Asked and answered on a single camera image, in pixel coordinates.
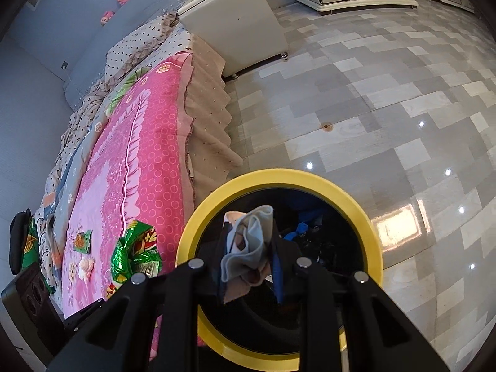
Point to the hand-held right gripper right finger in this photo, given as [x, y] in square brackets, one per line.
[277, 277]

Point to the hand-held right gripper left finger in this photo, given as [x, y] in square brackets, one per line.
[212, 265]

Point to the grey beige cloth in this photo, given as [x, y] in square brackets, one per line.
[244, 255]

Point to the black bin with yellow rim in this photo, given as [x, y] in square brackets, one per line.
[279, 176]

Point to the dark cloth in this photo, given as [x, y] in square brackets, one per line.
[19, 240]

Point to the green shiny snack wrapper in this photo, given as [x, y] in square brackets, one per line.
[135, 252]

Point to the pink floral blanket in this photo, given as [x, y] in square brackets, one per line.
[147, 155]

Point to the beige bed skirt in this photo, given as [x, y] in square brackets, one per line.
[209, 124]

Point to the dotted white bed sheet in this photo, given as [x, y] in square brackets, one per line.
[179, 42]

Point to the polka dot pillow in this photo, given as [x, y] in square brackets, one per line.
[128, 54]

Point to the white nightstand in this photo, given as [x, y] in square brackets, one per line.
[232, 19]

